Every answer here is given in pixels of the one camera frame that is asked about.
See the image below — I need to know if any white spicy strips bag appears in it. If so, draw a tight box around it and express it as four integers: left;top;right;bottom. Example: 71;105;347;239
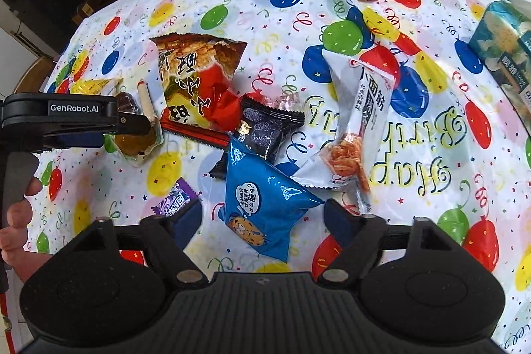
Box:
293;50;395;195

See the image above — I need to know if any wooden chair left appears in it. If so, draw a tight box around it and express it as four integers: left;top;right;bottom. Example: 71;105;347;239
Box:
14;56;55;94

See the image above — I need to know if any yellow m&m's bag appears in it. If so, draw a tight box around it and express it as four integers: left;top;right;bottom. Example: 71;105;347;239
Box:
69;78;122;96

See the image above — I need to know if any purple candy wrapper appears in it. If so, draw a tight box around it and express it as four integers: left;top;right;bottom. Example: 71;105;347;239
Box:
151;178;198;217

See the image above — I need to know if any teal tissue pack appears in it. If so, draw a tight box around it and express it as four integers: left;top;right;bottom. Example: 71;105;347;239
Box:
469;0;531;127

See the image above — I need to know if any beige wafer stick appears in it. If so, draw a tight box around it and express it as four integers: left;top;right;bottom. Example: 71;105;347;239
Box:
137;80;158;125

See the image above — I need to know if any balloon birthday tablecloth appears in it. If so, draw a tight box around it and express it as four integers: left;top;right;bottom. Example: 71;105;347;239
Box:
26;0;530;353

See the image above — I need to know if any person's left hand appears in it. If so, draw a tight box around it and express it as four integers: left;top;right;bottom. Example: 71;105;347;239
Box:
0;177;51;283

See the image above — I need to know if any brown wrapped cake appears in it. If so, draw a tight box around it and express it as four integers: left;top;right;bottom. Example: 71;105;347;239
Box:
105;92;164;167

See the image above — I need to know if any red brown snack bag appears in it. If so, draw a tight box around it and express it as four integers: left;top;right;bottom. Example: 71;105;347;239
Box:
151;32;247;149

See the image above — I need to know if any black candy packet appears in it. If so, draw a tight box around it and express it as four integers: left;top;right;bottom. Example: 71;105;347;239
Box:
230;95;305;165

